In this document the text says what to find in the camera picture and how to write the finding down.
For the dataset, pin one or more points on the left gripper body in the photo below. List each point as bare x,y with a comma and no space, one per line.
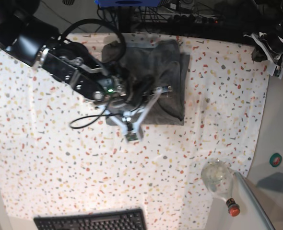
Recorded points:
268,47

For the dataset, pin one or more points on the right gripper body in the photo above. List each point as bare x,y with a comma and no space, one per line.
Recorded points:
135,88

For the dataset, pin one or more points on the grey t-shirt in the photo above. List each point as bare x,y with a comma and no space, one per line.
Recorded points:
168,66

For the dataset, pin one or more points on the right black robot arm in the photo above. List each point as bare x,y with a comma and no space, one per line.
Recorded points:
39,44

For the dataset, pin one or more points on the black power strip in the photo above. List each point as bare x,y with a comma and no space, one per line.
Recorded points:
193,18

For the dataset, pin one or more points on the blue box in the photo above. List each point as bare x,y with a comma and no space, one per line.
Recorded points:
127,3

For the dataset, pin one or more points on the terrazzo patterned white tablecloth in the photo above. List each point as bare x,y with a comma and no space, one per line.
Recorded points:
46,168

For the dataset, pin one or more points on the green tape roll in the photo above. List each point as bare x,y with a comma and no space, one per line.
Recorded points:
275,160

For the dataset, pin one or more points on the clear bottle with orange cap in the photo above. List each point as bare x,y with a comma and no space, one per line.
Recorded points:
218,179

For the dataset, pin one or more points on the black computer keyboard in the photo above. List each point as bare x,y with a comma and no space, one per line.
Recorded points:
132,219

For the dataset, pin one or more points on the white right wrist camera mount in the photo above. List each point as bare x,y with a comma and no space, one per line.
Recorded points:
129,117

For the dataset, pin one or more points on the grey metal rail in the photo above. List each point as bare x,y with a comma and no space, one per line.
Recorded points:
252,215

